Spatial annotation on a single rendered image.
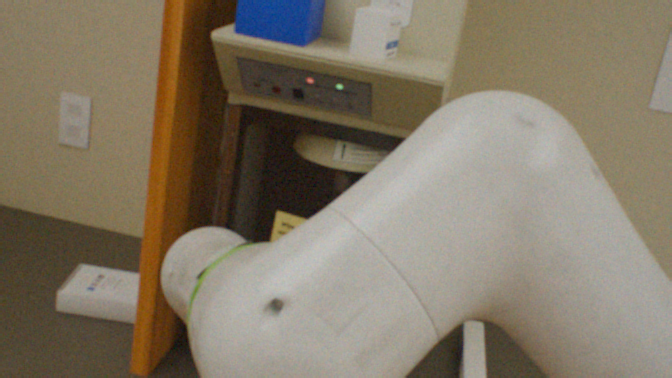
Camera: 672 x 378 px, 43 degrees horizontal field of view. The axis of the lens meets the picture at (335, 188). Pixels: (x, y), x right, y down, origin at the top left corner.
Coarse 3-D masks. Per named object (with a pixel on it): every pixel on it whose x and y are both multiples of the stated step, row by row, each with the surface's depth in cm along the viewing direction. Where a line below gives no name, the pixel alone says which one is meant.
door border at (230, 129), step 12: (240, 108) 129; (228, 120) 129; (228, 132) 130; (228, 144) 131; (228, 156) 131; (228, 168) 132; (228, 180) 132; (216, 192) 133; (228, 192) 133; (228, 204) 134; (216, 216) 135
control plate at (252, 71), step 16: (240, 64) 119; (256, 64) 118; (272, 64) 117; (256, 80) 122; (272, 80) 121; (288, 80) 120; (304, 80) 119; (320, 80) 117; (336, 80) 116; (352, 80) 115; (272, 96) 125; (288, 96) 123; (304, 96) 122; (320, 96) 121; (336, 96) 120; (352, 96) 119; (368, 96) 118; (352, 112) 123; (368, 112) 122
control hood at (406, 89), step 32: (224, 32) 115; (224, 64) 120; (288, 64) 116; (320, 64) 114; (352, 64) 113; (384, 64) 112; (416, 64) 116; (448, 64) 120; (384, 96) 117; (416, 96) 115; (416, 128) 122
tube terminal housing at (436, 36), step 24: (336, 0) 122; (360, 0) 121; (432, 0) 119; (456, 0) 119; (336, 24) 123; (432, 24) 120; (456, 24) 120; (408, 48) 122; (432, 48) 121; (456, 48) 122; (240, 96) 129; (336, 120) 127; (360, 120) 127
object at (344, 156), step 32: (256, 128) 129; (288, 128) 128; (320, 128) 127; (352, 128) 126; (256, 160) 131; (288, 160) 129; (320, 160) 128; (352, 160) 127; (256, 192) 132; (288, 192) 131; (320, 192) 130; (256, 224) 134
